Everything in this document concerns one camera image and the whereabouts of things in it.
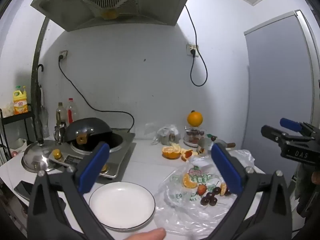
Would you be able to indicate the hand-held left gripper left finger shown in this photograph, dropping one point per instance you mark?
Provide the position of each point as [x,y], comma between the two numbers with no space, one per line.
[93,170]

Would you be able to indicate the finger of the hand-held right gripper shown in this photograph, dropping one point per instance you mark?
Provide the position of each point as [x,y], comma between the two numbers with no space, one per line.
[290,124]
[272,133]

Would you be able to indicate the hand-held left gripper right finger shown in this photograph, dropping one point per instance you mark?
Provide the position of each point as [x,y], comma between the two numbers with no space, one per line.
[226,170]

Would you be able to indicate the large red strawberry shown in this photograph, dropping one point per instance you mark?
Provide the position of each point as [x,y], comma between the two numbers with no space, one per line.
[202,189]

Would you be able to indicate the large orange segment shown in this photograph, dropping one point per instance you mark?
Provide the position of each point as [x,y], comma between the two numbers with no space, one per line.
[189,181]

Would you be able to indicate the white plate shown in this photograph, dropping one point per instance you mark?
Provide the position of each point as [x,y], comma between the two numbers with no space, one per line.
[120,205]

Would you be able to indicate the clear printed plastic bag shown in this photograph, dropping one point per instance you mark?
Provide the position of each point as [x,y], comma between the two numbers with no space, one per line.
[180,215]

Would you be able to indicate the person's right hand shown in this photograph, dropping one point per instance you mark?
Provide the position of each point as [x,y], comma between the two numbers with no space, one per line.
[315,178]

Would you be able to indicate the person's left hand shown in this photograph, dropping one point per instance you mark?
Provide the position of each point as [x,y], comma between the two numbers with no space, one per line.
[147,235]

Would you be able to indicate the gold stove knob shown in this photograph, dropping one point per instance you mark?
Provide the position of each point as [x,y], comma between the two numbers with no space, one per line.
[103,169]
[56,153]

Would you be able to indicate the steel induction stove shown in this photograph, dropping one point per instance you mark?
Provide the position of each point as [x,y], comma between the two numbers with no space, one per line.
[120,155]

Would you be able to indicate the dark grey cloth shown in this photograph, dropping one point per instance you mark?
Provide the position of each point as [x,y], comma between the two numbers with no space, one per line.
[303,187]

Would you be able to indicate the black wok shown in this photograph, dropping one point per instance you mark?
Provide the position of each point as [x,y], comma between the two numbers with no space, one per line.
[87,128]

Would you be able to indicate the orange peel piece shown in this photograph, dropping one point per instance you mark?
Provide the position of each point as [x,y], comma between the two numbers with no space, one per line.
[186,155]

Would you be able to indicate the glass jar under orange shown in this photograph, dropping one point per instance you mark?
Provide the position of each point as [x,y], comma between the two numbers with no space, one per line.
[193,136]

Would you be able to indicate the grey refrigerator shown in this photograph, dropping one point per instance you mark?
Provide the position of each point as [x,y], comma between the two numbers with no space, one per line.
[275,80]

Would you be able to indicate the steel utensil holder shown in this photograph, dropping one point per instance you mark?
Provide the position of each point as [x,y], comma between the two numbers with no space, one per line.
[59,132]

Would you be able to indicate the steel wok lid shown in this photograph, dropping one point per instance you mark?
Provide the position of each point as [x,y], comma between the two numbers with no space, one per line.
[40,158]

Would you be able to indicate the half peeled orange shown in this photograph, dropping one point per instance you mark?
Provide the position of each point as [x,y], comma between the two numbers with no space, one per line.
[171,151]

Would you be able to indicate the whole orange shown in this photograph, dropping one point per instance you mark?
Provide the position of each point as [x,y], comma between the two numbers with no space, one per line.
[195,118]

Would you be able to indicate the red capped plastic bottle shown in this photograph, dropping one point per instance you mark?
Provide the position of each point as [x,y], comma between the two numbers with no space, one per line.
[72,112]

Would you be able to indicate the cooking oil bottle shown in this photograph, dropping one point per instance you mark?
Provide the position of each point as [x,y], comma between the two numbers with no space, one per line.
[60,115]

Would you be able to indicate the small bag with metal cups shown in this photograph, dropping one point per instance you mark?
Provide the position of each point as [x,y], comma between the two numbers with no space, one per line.
[167,133]

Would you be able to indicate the white container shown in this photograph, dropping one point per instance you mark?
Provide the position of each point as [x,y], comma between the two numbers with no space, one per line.
[20,143]

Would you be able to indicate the black umbrella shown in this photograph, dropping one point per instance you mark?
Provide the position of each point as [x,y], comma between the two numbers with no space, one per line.
[38,110]

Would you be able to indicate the black shelf rack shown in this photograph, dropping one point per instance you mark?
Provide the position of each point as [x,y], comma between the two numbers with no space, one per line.
[15,120]

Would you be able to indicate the yellow detergent bottle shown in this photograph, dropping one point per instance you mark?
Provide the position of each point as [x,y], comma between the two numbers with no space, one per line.
[20,103]

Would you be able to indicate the dark vertical pipe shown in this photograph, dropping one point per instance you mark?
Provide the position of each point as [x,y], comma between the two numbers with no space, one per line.
[37,55]

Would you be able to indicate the grey range hood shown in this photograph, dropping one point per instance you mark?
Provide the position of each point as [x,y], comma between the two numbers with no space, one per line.
[150,0]

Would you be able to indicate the white wall socket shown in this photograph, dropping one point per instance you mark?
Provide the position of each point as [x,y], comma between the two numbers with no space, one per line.
[192,50]
[63,54]

